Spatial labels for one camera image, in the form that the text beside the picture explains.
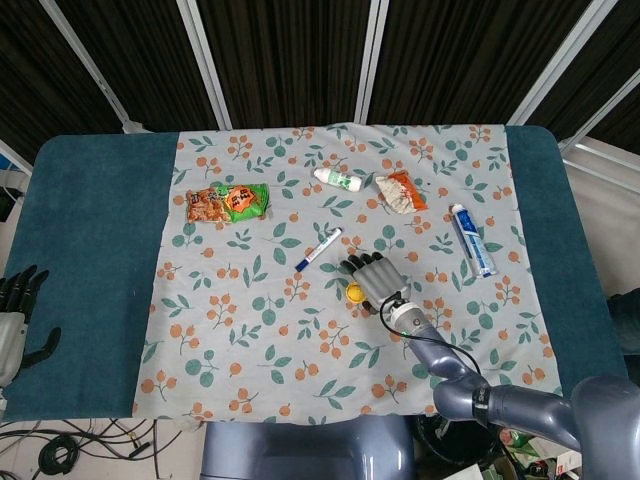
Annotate left black grey robot hand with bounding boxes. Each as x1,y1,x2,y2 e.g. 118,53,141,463
0,264,63,389

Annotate black floor cable coil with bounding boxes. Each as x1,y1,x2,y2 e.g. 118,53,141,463
37,432,76,471

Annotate blue-grey robot torso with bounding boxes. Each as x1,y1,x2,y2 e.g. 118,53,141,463
199,417,416,480

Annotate teal table cover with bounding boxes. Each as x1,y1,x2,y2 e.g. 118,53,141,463
0,124,631,426

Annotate crumpled white orange packet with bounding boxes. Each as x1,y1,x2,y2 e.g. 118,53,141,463
374,170,430,216

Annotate floral leaf berry tablecloth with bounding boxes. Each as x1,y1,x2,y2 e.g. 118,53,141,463
130,122,564,419

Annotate black waste bin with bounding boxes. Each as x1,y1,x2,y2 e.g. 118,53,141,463
413,412,504,469

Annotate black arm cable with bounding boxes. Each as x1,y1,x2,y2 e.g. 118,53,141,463
378,294,484,382

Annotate white blue marker pen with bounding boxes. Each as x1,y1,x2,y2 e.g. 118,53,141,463
294,227,344,273

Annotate green orange snack bag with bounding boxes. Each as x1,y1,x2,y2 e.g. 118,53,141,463
185,182,271,225

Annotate right black grey robot hand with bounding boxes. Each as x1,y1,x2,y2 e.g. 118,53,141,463
341,252,412,314

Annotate white green plastic bottle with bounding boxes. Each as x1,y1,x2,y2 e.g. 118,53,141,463
313,167,365,193

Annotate blue white toothpaste tube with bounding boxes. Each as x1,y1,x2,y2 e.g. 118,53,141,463
449,203,499,280

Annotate black partition screen silver frames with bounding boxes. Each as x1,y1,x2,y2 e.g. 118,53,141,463
0,0,640,151

